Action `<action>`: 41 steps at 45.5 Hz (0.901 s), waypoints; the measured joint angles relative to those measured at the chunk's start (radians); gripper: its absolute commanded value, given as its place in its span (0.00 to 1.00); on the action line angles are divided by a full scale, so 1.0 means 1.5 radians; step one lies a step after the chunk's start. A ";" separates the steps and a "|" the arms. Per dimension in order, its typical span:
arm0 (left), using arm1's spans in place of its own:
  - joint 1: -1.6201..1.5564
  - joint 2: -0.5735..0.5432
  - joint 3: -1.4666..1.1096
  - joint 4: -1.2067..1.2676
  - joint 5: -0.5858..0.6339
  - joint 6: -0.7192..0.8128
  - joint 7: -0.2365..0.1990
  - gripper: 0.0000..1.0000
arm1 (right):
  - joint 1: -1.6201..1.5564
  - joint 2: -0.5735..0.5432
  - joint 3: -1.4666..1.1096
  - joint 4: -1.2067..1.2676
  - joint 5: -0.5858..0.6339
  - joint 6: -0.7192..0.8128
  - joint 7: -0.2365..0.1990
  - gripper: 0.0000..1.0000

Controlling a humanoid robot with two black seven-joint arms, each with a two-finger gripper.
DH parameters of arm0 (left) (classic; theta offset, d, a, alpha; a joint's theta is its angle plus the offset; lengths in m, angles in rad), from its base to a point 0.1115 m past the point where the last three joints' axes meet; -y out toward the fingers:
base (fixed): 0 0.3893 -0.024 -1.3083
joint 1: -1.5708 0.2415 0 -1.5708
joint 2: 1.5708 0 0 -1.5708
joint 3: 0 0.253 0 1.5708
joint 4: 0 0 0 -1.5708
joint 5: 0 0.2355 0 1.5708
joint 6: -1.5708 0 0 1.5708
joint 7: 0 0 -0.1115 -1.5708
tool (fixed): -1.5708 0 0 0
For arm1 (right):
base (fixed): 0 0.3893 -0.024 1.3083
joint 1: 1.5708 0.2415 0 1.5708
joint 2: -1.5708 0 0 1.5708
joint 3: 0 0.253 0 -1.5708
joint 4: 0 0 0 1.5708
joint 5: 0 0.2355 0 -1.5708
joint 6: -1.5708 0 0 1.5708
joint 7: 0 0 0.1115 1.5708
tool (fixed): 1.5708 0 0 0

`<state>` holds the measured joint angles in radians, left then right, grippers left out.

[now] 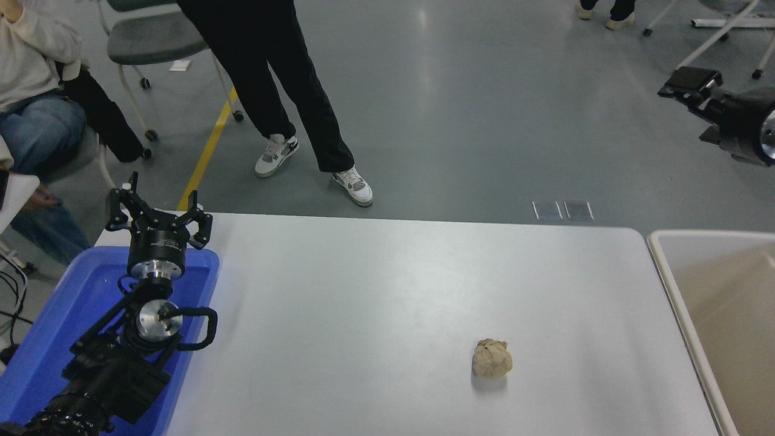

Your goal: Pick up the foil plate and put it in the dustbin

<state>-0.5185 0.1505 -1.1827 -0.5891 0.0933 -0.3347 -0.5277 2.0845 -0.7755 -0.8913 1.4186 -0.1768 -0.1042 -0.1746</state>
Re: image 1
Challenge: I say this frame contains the seated person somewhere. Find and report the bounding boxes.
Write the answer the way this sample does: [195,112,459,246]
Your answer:
[0,0,93,266]

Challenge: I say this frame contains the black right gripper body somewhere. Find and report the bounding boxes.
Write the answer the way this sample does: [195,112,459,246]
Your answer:
[701,86,775,167]

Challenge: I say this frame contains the crumpled tan paper ball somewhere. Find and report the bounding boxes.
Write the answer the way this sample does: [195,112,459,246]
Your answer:
[472,339,514,380]

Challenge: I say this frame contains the white board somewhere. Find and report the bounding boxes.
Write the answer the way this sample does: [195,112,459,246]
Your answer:
[0,173,40,234]

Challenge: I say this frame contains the grey wheeled chair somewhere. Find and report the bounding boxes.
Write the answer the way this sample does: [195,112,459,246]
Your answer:
[94,0,244,143]

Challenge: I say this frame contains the white wheeled frame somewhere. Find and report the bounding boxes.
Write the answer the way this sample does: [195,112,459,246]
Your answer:
[642,0,775,81]

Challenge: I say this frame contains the distant person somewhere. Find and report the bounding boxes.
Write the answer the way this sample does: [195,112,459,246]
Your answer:
[575,0,636,31]

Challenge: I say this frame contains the black cables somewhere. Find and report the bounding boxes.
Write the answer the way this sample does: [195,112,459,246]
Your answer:
[0,248,32,343]

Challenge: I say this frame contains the standing person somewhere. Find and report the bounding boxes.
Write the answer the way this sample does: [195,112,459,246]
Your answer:
[176,0,374,208]

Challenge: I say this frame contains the large pale bin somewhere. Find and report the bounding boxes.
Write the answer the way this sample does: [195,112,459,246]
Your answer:
[647,229,775,436]

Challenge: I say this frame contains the seated person's chair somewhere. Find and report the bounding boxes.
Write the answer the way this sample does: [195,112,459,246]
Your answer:
[36,124,152,190]

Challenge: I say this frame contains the seated person's resting hand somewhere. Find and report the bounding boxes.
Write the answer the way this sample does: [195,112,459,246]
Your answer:
[23,183,56,211]

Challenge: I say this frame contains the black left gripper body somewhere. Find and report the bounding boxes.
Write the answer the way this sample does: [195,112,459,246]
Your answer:
[126,211,196,267]

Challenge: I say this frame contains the blue plastic tray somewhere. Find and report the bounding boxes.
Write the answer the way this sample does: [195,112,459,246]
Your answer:
[0,244,220,436]

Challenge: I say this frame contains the black garment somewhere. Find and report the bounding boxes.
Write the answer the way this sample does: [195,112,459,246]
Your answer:
[58,61,146,164]

